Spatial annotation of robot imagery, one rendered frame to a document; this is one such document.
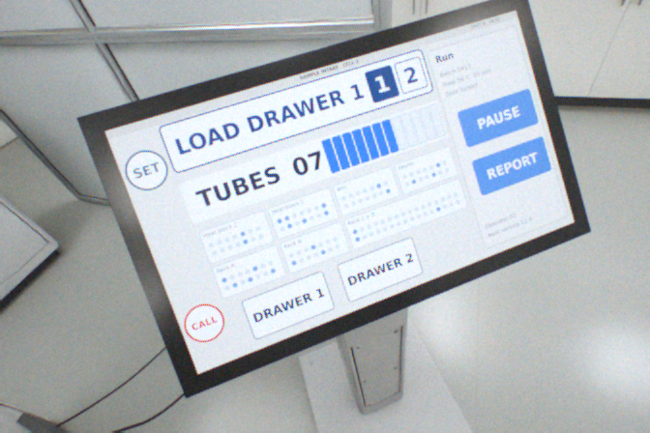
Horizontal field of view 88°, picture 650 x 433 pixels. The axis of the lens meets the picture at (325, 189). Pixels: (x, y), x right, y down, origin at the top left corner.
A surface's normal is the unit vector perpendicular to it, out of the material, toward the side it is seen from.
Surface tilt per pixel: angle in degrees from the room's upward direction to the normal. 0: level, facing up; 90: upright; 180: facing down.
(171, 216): 50
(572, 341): 0
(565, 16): 90
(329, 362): 5
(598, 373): 0
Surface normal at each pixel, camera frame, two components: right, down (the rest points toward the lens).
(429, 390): -0.06, -0.73
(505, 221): 0.15, 0.03
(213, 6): -0.31, 0.70
